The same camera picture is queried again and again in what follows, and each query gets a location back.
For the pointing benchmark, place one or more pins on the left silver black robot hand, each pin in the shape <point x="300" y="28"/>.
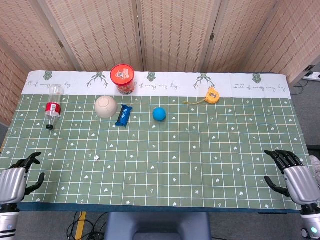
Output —
<point x="11" y="182"/>

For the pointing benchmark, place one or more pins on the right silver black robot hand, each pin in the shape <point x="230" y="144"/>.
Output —
<point x="301" y="181"/>

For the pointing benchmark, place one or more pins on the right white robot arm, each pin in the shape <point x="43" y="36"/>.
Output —
<point x="311" y="221"/>

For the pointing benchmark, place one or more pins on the yellow floor tape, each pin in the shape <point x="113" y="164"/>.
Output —
<point x="80" y="225"/>

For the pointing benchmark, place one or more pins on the clear plastic bottle red label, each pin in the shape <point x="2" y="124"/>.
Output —
<point x="53" y="106"/>

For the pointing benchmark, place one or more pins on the white power strip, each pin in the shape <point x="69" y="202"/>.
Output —
<point x="312" y="75"/>

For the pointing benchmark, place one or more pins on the beige upturned bowl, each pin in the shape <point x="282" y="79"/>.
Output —
<point x="106" y="106"/>

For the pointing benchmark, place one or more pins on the yellow tape measure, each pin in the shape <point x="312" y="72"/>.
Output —
<point x="212" y="95"/>

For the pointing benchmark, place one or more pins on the blue snack packet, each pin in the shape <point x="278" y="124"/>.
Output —
<point x="124" y="116"/>

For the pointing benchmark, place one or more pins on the green grid tablecloth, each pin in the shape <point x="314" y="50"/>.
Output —
<point x="160" y="140"/>

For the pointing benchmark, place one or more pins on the blue grey chair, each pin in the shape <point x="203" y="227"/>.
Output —
<point x="157" y="226"/>

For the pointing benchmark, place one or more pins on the red snack canister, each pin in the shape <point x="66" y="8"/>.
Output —
<point x="123" y="79"/>

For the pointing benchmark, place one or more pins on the blue ball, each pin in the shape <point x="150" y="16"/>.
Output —
<point x="159" y="114"/>

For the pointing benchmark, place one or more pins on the woven folding screen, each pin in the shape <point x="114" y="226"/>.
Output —
<point x="160" y="32"/>

